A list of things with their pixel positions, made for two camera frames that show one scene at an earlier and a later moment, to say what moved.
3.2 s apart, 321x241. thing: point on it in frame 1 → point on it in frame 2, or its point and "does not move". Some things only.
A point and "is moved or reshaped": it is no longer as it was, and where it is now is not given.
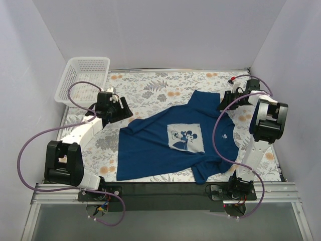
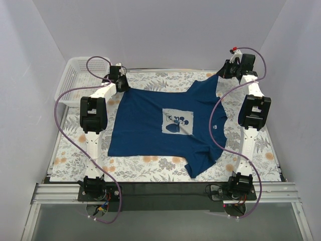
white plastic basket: x=94 y=70 does not move
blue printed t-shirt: x=198 y=138 is moved or reshaped
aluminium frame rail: x=275 y=193 does not move
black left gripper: x=118 y=110 → x=122 y=85
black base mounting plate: x=164 y=197 does not move
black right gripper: x=230 y=99 → x=226 y=72
